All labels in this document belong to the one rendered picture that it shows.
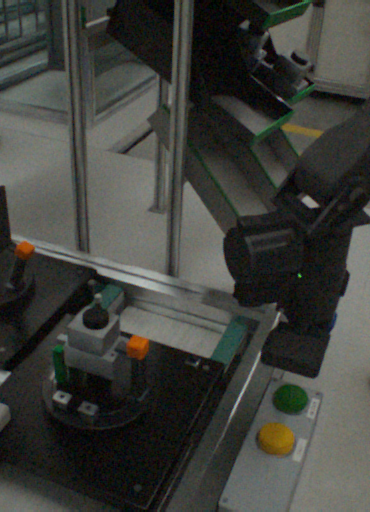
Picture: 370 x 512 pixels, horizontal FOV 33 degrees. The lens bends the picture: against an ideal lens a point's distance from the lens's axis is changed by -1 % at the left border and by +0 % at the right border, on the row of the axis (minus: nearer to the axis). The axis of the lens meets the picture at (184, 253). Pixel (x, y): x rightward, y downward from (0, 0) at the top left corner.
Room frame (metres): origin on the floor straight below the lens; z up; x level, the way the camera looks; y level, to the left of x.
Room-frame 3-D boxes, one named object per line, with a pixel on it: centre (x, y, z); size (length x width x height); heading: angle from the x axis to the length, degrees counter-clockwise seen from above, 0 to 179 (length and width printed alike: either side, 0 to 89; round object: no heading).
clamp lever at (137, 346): (0.52, 0.05, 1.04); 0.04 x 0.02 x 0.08; 69
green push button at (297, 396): (0.55, -0.14, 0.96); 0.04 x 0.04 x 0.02
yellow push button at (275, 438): (0.48, -0.12, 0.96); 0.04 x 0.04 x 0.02
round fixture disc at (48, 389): (0.53, 0.09, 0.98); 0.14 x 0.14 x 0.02
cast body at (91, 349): (0.54, 0.10, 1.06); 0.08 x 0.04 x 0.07; 70
